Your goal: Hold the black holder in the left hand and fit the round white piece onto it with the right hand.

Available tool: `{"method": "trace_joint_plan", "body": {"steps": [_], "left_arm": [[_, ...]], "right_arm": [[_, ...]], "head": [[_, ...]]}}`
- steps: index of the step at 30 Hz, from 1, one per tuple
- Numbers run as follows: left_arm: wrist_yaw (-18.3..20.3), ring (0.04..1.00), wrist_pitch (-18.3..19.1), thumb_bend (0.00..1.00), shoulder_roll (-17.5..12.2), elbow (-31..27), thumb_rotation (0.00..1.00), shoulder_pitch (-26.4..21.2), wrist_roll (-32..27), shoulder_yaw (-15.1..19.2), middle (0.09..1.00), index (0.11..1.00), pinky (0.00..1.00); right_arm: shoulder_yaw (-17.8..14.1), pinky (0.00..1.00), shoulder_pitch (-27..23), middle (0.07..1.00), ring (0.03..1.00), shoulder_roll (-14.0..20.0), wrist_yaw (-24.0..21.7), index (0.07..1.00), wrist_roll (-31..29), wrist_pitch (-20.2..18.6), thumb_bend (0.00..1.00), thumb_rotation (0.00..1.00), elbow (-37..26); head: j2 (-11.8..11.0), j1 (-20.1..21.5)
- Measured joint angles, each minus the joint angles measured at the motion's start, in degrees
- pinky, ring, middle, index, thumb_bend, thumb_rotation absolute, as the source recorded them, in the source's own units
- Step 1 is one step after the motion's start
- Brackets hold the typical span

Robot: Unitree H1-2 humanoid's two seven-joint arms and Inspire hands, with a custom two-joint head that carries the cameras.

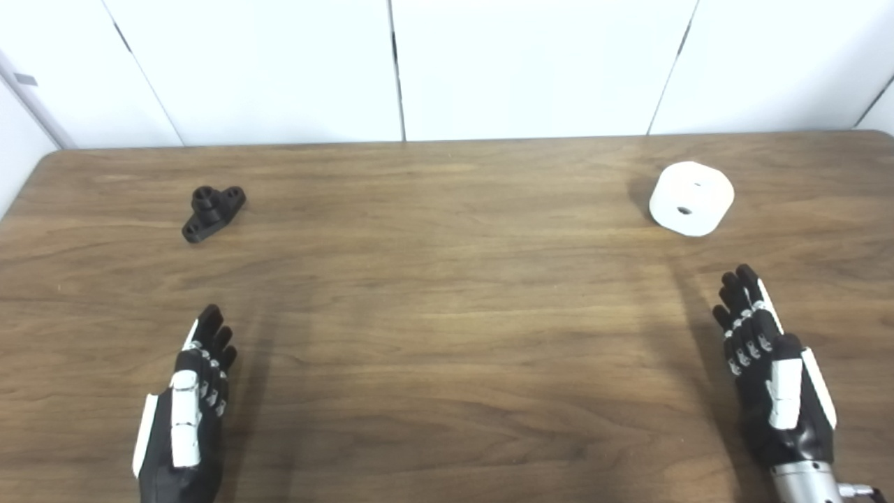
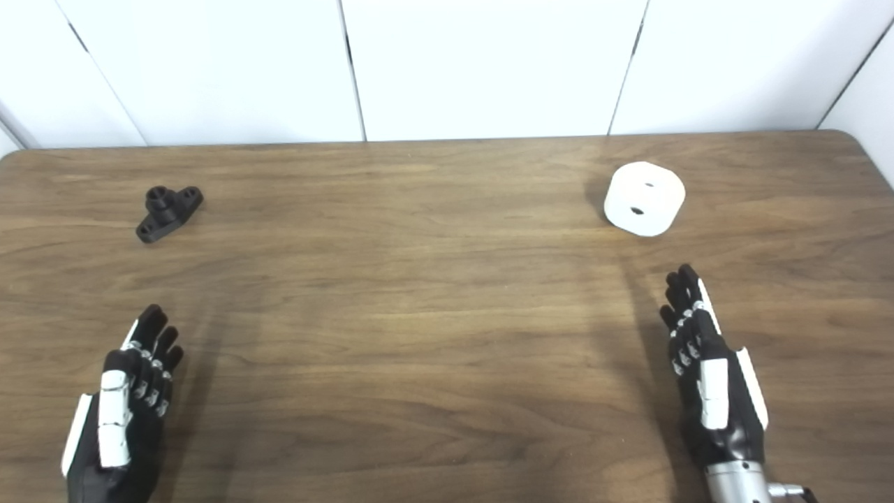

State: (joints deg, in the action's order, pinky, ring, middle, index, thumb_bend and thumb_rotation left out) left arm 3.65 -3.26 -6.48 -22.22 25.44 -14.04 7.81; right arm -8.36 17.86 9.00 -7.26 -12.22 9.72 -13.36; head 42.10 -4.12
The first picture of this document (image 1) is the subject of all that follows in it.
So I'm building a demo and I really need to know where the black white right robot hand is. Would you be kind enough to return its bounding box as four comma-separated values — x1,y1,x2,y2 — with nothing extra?
712,264,837,470

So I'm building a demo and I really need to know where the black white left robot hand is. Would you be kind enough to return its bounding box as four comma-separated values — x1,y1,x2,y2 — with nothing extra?
133,304,238,503

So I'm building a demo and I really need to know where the black flanged holder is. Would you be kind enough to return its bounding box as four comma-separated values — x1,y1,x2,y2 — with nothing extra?
182,185,247,244

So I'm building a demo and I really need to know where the round white piece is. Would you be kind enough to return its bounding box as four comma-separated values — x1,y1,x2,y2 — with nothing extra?
649,161,735,238

